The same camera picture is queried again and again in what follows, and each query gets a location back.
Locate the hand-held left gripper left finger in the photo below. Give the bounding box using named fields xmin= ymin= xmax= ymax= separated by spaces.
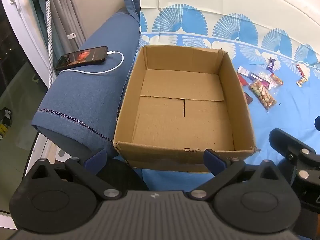
xmin=25 ymin=148 xmax=121 ymax=201

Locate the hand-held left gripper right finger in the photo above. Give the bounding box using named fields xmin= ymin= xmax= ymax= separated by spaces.
xmin=187 ymin=149 xmax=284 ymax=202

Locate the brown cardboard box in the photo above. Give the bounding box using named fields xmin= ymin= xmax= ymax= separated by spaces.
xmin=113 ymin=45 xmax=258 ymax=173

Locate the clear packet of coated nuts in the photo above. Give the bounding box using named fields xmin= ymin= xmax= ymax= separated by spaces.
xmin=248 ymin=80 xmax=278 ymax=111

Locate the small orange snack packet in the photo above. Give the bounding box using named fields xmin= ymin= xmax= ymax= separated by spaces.
xmin=271 ymin=73 xmax=284 ymax=86

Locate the clear bag of candies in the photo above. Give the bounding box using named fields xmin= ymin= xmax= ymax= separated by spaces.
xmin=257 ymin=71 xmax=273 ymax=89

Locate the red snack packet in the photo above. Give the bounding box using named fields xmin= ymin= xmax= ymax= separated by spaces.
xmin=237 ymin=74 xmax=249 ymax=87

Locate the white and pink packet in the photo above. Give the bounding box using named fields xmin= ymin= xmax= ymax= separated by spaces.
xmin=237 ymin=66 xmax=263 ymax=81

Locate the blue and white printed blanket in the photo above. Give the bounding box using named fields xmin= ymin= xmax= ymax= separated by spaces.
xmin=138 ymin=0 xmax=320 ymax=192

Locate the blue fabric sofa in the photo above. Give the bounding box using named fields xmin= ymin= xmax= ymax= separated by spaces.
xmin=31 ymin=0 xmax=148 ymax=167

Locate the yellow and black object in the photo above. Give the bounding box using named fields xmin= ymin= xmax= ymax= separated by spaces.
xmin=0 ymin=107 xmax=13 ymax=140

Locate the black smartphone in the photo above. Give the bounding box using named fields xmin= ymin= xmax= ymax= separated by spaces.
xmin=55 ymin=46 xmax=109 ymax=71

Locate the grey curtain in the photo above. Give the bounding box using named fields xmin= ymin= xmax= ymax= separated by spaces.
xmin=47 ymin=0 xmax=87 ymax=51

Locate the white charging cable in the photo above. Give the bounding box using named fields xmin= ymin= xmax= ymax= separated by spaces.
xmin=59 ymin=51 xmax=125 ymax=75

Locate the black and white braided cord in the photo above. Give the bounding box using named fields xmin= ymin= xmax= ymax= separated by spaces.
xmin=46 ymin=0 xmax=55 ymax=86

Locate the white window frame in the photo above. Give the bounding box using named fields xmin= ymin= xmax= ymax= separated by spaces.
xmin=0 ymin=0 xmax=58 ymax=88

